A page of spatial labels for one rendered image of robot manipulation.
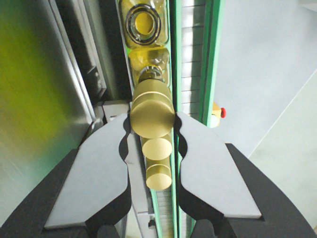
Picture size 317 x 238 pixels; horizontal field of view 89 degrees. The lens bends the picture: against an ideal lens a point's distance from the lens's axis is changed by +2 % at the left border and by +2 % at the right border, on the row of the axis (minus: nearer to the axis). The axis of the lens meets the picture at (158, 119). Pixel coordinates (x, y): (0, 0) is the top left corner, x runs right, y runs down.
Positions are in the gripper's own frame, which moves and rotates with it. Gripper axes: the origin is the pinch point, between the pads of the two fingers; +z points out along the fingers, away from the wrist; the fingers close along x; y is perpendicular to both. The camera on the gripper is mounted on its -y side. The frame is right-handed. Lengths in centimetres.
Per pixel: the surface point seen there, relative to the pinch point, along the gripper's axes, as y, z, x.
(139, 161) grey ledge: 37.1, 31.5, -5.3
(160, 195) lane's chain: 59, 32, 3
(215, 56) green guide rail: -0.3, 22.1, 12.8
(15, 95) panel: -0.2, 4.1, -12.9
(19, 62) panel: -2.7, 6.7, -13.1
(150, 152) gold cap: 6.1, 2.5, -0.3
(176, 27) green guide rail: -5.3, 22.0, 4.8
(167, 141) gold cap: 4.7, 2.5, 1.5
